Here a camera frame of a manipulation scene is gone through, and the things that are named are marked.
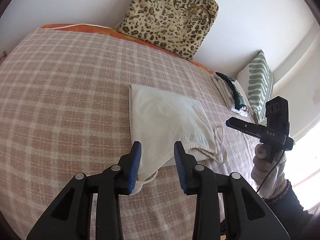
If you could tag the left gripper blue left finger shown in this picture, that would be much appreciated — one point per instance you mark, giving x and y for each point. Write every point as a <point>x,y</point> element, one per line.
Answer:
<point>69,214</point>

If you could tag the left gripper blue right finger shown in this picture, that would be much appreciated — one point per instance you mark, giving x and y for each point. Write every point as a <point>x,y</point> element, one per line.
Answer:
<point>246,215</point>

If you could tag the white camisole top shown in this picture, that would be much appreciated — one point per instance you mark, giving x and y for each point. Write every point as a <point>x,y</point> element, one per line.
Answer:
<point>158,118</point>

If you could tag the dark sleeved right forearm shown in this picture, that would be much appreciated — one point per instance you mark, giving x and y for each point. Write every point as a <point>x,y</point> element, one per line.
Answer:
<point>298,223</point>

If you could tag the folded white clothes stack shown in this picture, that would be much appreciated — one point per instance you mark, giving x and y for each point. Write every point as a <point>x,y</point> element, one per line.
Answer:
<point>230,97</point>

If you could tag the gloved right hand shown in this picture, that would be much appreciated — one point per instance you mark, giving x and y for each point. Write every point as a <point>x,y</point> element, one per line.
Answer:
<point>269,177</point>

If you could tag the dark teal patterned scarf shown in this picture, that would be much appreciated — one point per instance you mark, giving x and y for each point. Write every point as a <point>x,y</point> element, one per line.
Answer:
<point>233,92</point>

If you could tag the green striped white pillow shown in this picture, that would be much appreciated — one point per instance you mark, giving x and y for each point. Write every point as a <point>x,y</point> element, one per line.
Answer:
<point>257,81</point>

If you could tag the pink plaid bed blanket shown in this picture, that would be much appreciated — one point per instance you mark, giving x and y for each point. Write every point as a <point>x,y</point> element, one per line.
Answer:
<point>65,110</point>

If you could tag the leopard print cushion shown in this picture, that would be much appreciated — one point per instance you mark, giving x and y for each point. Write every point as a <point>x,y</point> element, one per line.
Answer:
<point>177,26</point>

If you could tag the black camera box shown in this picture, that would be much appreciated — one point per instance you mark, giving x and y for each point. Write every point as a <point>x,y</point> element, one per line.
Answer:
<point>277,114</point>

